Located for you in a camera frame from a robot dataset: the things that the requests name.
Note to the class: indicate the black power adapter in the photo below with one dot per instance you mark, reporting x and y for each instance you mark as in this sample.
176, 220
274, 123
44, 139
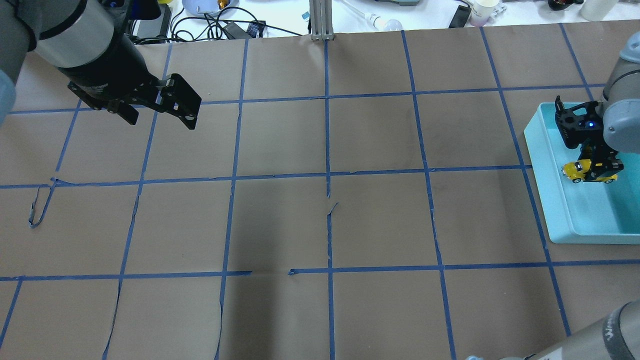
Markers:
153, 31

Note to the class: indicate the aluminium frame post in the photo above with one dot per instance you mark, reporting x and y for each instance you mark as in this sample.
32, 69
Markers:
321, 20

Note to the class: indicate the blue plate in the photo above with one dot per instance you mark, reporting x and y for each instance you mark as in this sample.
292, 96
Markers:
209, 7

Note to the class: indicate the white purple cup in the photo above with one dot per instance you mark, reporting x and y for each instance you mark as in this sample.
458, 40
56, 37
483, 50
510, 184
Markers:
481, 11

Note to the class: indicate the teal plastic bin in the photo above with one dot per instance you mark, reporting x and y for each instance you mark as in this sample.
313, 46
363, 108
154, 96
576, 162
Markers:
585, 212

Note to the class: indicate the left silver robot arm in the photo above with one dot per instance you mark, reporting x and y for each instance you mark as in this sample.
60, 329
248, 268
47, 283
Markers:
86, 41

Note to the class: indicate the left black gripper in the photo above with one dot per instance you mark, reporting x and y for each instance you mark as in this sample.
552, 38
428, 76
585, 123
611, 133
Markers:
107, 65

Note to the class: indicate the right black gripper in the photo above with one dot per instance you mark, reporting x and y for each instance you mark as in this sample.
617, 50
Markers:
595, 151

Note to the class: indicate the yellow beetle toy car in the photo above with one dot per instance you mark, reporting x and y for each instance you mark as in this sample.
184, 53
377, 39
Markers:
577, 172

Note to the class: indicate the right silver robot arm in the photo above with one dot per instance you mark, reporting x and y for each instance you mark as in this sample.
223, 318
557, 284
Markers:
620, 104

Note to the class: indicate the light bulb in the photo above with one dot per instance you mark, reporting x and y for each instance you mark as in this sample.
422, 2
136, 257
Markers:
375, 21

